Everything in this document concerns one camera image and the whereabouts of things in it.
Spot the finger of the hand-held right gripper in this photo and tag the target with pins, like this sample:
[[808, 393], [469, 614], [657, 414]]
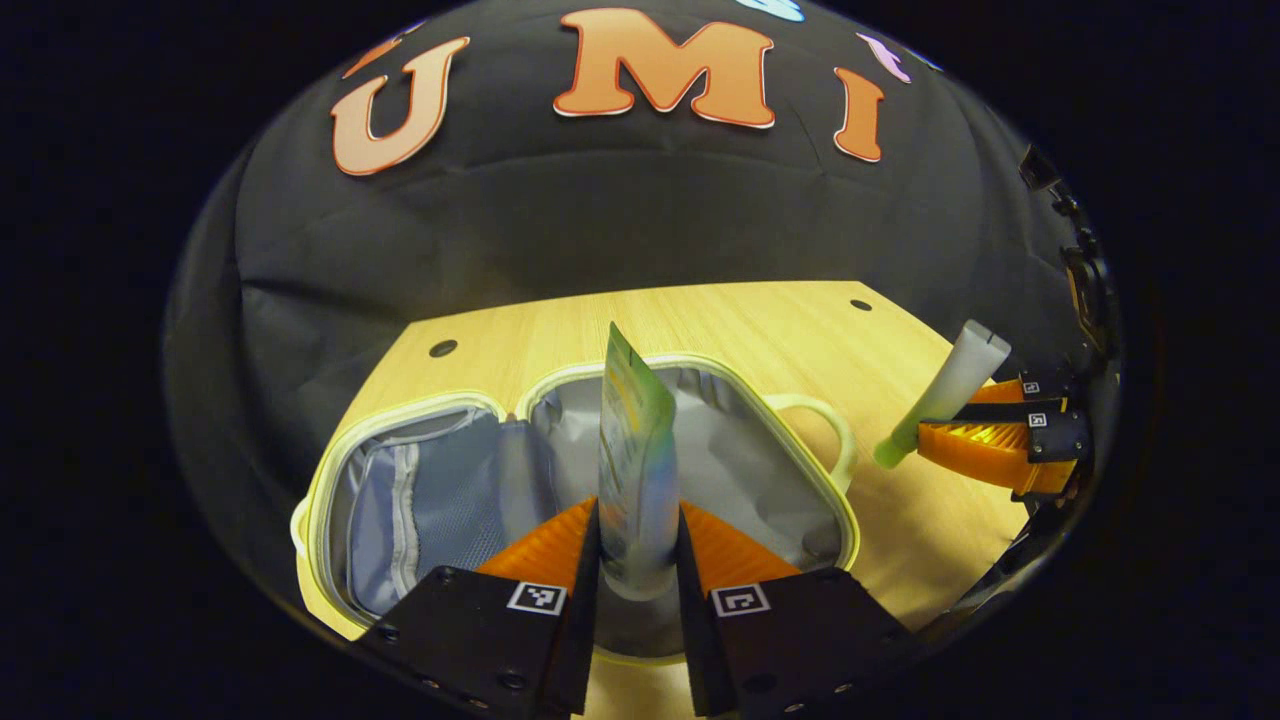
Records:
[[1040, 388], [1000, 445]]

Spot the pale yellow suitcase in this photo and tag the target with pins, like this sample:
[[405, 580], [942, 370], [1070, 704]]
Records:
[[450, 490]]

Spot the green and yellow tube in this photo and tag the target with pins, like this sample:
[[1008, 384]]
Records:
[[640, 460]]

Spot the white tube with green cap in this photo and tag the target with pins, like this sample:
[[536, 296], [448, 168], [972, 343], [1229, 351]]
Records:
[[955, 390]]

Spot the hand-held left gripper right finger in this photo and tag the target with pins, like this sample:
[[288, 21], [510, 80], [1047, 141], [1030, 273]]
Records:
[[695, 620]]

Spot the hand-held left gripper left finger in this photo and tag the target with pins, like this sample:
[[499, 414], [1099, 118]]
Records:
[[585, 620]]

